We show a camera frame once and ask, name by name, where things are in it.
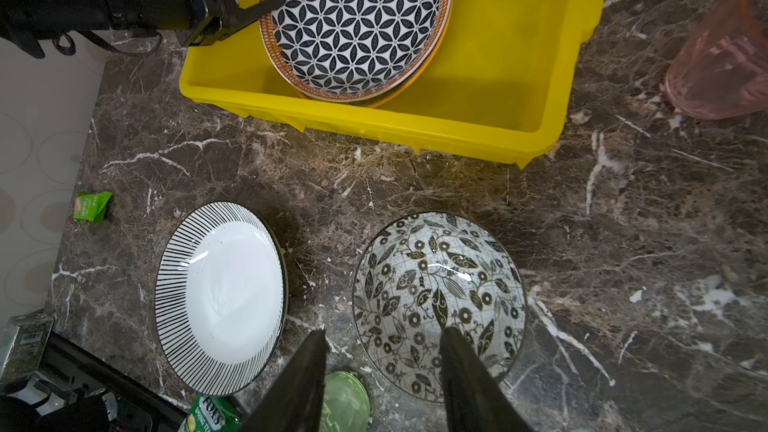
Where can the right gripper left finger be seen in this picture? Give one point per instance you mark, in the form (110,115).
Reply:
(294,401)

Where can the yellow plastic bin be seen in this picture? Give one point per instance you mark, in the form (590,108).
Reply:
(502,96)

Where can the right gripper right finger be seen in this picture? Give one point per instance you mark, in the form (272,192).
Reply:
(473,399)

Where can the green snack bag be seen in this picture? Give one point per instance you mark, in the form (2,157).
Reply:
(211,414)

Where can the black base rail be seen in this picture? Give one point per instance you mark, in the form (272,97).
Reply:
(72,390)

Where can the small green packet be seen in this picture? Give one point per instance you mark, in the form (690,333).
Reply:
(91,207)

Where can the small bottle at base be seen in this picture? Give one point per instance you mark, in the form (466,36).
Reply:
(22,346)

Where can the green glass cup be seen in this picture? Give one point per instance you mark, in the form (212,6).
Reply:
(346,405)

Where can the geometric flower pattern plate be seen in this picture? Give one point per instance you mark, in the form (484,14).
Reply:
(351,50)

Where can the black floral pattern bowl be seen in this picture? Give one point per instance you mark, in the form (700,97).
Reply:
(423,273)

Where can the pink glass cup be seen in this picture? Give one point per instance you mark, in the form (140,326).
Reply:
(721,71)

